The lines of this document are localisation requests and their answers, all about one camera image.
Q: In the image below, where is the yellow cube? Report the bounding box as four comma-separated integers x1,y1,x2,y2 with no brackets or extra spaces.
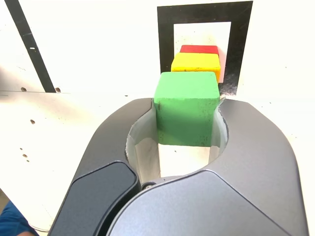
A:
171,52,221,84

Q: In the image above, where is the black tape strip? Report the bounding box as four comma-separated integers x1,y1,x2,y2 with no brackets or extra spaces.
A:
4,0,57,93

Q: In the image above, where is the black tape square outline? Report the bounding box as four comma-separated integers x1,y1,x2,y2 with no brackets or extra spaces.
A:
157,0,253,96

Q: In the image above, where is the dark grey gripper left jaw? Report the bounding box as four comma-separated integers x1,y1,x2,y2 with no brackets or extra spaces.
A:
48,97,161,236

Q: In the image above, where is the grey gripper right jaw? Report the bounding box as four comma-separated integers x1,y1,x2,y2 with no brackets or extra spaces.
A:
107,97,310,236

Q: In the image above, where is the green cube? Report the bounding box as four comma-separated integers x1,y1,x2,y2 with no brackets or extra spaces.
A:
154,71,221,148

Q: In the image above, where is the person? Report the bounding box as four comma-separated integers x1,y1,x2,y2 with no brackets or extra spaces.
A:
0,200,39,236

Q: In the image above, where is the red cube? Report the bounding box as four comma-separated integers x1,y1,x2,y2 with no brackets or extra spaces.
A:
179,45,220,56

